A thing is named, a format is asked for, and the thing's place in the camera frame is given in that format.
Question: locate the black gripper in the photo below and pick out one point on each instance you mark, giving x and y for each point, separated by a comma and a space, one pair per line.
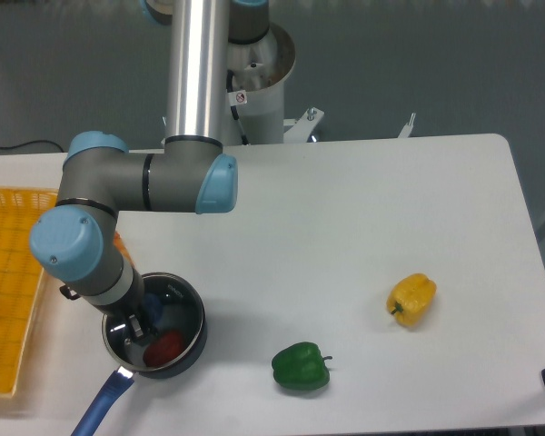
124, 300

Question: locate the glass pot lid blue knob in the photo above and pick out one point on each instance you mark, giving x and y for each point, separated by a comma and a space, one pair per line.
171, 303

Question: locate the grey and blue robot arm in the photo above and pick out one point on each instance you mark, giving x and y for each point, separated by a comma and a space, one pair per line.
74, 241

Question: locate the red bell pepper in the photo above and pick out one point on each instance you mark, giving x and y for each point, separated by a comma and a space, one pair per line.
164, 349

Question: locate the orange bread roll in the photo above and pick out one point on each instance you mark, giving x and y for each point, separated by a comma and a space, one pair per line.
120, 246

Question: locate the yellow woven basket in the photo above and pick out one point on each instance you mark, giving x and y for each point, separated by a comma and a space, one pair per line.
22, 278

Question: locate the green bell pepper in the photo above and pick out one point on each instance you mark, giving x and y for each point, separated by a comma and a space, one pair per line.
301, 367

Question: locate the yellow bell pepper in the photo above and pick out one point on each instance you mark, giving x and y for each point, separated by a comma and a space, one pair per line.
410, 299

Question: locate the dark pot with blue handle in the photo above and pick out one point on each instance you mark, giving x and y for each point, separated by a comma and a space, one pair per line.
114, 387

